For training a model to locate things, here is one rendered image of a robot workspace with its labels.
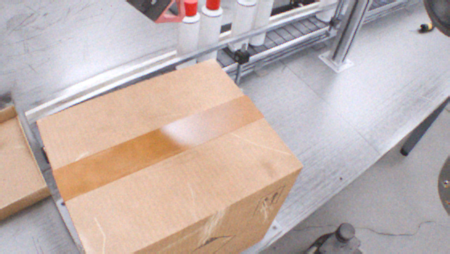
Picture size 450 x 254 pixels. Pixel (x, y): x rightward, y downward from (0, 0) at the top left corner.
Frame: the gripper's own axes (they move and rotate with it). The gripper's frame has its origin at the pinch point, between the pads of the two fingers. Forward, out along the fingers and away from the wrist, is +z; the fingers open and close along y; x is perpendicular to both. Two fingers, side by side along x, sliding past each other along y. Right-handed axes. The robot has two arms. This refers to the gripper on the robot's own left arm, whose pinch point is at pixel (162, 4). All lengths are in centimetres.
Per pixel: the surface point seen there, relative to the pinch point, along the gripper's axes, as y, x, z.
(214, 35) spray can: 5.7, -3.5, 27.5
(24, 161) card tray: 13.2, 45.1, 6.7
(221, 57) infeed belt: 6.9, -0.8, 38.5
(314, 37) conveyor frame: -2, -25, 60
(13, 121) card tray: 26, 43, 8
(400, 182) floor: -55, -15, 165
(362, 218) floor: -50, 13, 142
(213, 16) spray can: 6.0, -6.4, 22.4
